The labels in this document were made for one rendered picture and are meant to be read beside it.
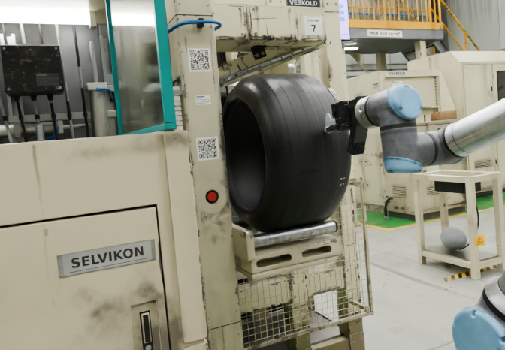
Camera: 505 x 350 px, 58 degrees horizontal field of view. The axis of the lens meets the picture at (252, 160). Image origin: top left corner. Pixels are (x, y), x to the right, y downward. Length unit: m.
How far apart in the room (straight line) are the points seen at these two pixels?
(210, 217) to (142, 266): 0.76
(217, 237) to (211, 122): 0.38
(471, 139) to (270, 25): 1.05
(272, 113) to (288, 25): 0.64
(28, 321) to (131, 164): 0.28
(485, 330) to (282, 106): 0.84
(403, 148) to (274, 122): 0.44
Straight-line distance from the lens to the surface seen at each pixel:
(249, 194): 1.89
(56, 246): 0.76
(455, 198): 6.62
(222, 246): 1.56
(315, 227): 1.62
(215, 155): 1.52
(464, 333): 1.05
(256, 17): 1.94
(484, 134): 1.17
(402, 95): 1.17
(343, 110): 1.34
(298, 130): 1.43
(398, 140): 1.17
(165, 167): 0.78
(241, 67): 2.02
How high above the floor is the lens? 1.25
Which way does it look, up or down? 3 degrees down
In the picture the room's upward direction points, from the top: 5 degrees counter-clockwise
